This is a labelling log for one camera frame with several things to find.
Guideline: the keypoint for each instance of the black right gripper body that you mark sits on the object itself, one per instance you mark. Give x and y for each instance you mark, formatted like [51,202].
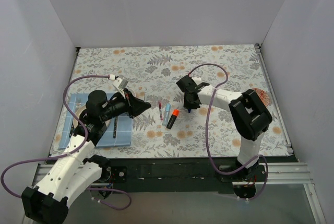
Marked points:
[190,97]

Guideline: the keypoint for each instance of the black orange highlighter marker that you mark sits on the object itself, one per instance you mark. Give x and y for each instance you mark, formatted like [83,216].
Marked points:
[171,122]

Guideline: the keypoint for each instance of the light blue highlighter marker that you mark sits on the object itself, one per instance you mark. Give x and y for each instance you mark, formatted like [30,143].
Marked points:
[166,114]

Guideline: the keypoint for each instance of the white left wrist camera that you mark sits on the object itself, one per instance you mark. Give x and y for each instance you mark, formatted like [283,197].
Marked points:
[120,83]

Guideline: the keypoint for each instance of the thin white pen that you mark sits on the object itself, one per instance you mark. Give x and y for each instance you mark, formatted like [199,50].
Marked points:
[145,95]

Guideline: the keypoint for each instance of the brown white mug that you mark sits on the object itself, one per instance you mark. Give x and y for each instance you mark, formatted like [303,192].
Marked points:
[133,92]

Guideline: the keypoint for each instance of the cream ceramic plate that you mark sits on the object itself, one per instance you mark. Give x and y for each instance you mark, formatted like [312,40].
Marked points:
[78,112]

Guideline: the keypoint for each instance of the light blue checkered cloth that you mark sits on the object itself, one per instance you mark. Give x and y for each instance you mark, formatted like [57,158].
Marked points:
[124,126]

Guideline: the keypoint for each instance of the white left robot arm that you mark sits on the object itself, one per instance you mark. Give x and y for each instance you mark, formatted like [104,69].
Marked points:
[49,201]

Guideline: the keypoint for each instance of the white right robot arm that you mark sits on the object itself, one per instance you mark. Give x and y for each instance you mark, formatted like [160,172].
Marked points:
[251,118]

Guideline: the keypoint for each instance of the orange highlighter cap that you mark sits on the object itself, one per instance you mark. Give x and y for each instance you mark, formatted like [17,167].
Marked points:
[175,113]

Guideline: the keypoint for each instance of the black handled knife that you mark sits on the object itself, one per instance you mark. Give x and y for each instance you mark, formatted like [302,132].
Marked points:
[115,127]

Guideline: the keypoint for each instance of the red patterned bowl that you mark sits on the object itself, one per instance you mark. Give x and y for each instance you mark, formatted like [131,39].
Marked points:
[264,96]

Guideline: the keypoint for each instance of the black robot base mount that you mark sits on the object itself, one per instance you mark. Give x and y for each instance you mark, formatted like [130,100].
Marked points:
[173,175]

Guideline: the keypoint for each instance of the pink red pen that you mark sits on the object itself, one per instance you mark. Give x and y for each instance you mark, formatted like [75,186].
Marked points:
[160,110]

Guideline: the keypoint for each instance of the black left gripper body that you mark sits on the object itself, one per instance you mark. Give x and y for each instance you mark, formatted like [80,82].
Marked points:
[131,105]

